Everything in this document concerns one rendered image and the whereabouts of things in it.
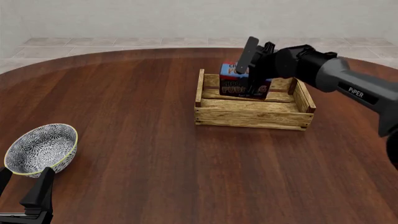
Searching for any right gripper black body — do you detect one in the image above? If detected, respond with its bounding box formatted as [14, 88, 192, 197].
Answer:
[249, 41, 279, 82]

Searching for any chocolate pudding box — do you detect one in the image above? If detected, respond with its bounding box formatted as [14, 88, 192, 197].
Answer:
[218, 60, 272, 101]

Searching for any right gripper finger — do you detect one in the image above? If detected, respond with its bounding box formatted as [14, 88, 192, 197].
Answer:
[248, 67, 266, 95]

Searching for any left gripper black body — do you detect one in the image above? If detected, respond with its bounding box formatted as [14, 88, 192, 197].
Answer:
[0, 208, 53, 224]

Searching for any patterned black-and-white bowl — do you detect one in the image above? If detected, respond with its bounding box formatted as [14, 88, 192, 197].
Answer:
[3, 123, 78, 179]

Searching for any wooden slat tray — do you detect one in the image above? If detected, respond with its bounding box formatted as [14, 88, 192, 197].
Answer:
[193, 68, 317, 131]

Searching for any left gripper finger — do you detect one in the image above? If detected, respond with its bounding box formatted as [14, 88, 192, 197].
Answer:
[0, 166, 14, 195]
[19, 167, 55, 213]

